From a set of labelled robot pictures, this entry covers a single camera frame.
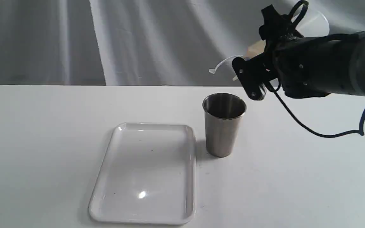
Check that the stainless steel cup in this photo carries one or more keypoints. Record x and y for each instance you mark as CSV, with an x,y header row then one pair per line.
x,y
223,113

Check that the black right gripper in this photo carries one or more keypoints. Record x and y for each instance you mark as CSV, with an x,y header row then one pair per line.
x,y
284,62

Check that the translucent squeeze bottle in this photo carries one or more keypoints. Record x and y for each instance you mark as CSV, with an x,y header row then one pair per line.
x,y
313,24

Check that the grey fabric backdrop curtain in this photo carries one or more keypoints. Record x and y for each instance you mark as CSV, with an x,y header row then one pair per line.
x,y
126,42

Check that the white plastic tray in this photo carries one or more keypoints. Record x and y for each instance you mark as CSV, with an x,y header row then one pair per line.
x,y
147,176

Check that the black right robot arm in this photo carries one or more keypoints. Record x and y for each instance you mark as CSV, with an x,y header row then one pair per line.
x,y
340,66

